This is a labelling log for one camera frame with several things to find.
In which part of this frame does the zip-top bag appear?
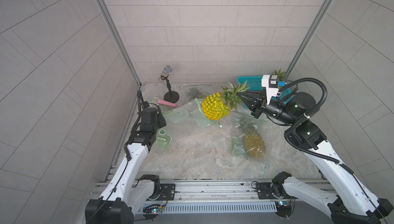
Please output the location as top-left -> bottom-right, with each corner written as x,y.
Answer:
162,99 -> 223,138
231,112 -> 266,160
155,128 -> 172,152
181,84 -> 214,102

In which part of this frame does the yellow pineapple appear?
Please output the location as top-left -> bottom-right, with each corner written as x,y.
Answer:
201,82 -> 250,120

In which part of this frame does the orange pineapple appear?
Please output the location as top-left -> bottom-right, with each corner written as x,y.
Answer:
272,69 -> 286,81

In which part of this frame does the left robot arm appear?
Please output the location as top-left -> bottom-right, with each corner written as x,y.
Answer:
85,103 -> 166,224

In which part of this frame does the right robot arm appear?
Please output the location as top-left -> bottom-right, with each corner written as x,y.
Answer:
237,86 -> 394,224

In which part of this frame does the right green pineapple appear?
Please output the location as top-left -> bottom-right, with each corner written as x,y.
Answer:
239,118 -> 266,158

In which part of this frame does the green pineapple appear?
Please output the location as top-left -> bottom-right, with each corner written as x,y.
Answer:
239,118 -> 266,158
186,87 -> 206,100

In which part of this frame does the back green pineapple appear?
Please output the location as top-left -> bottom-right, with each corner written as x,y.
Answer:
186,87 -> 206,100

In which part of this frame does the teal plastic basket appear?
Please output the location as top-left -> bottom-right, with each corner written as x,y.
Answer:
237,75 -> 284,94

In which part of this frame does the pink toy microphone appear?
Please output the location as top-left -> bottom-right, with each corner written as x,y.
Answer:
152,97 -> 176,108

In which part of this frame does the black microphone stand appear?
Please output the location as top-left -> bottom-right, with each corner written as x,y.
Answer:
163,77 -> 180,103

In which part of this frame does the left circuit board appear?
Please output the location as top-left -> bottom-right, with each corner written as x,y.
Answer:
142,204 -> 166,219

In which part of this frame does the circuit board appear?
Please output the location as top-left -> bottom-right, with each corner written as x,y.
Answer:
275,201 -> 293,219
142,204 -> 166,219

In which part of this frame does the right circuit board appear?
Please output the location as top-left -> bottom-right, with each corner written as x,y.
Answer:
275,201 -> 293,219

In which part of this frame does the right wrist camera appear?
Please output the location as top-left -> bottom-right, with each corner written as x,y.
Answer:
261,75 -> 285,105

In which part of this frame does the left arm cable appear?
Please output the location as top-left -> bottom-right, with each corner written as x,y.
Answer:
124,88 -> 150,161

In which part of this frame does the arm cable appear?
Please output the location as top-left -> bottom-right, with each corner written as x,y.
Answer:
124,88 -> 150,161
278,77 -> 388,224

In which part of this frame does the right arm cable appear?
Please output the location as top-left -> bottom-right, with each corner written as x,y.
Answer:
278,77 -> 388,224

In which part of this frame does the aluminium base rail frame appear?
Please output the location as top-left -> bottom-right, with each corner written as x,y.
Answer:
73,178 -> 355,224

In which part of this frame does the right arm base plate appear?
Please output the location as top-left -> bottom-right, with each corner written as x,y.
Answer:
251,181 -> 297,201

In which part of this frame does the right aluminium corner post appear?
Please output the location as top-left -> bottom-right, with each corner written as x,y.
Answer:
285,0 -> 334,81

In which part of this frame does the aluminium corner post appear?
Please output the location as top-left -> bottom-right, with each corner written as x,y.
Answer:
95,0 -> 142,88
285,0 -> 334,81

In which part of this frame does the left aluminium corner post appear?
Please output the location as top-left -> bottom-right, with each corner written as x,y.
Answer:
95,0 -> 142,88

